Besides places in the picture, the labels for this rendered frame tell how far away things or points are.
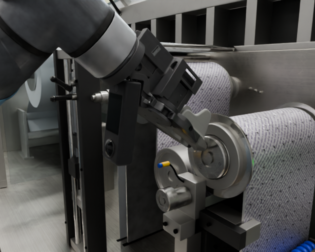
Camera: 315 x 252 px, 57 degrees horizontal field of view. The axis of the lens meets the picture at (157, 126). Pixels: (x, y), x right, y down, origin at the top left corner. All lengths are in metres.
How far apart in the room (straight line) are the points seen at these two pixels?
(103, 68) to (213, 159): 0.25
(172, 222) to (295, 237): 0.28
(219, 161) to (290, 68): 0.38
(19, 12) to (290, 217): 0.57
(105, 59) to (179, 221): 0.32
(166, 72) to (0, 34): 0.20
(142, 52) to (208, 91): 0.39
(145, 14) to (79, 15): 0.94
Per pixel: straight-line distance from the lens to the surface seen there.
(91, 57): 0.34
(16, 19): 0.34
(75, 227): 0.86
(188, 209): 0.55
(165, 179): 0.65
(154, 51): 0.39
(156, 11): 1.20
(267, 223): 0.59
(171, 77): 0.39
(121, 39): 0.35
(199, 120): 0.45
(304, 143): 0.62
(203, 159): 0.52
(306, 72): 0.78
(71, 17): 0.33
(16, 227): 1.07
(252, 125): 0.52
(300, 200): 0.67
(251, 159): 0.47
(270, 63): 0.82
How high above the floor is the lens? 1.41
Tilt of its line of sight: 12 degrees down
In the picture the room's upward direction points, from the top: straight up
